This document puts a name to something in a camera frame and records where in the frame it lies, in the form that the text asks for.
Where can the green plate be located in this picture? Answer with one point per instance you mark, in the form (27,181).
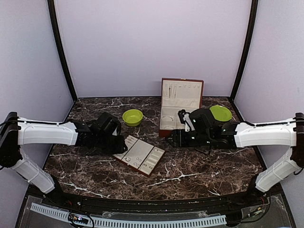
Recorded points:
(221,113)

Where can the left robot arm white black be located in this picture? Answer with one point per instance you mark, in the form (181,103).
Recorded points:
(103,133)

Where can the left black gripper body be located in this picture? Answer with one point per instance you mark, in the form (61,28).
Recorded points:
(109,147)

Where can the red jewelry box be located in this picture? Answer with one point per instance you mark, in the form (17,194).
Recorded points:
(178,94)

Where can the small circuit board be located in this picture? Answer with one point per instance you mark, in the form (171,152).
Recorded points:
(77,219)

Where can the right black frame post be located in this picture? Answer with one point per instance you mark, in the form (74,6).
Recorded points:
(246,48)

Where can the green bowl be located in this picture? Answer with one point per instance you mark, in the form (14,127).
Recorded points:
(133,117)

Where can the white slotted cable duct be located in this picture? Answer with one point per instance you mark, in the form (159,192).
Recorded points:
(123,220)

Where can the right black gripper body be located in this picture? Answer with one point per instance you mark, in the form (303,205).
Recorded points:
(198,140)

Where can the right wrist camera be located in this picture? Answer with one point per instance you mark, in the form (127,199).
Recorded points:
(198,120)

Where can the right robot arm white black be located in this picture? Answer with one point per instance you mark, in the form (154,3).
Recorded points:
(289,132)

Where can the red jewelry tray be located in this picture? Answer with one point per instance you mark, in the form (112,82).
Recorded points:
(140,156)

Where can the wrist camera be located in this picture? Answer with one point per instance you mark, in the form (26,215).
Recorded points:
(198,120)
(109,124)

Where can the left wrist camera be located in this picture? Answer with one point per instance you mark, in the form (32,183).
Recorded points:
(109,124)

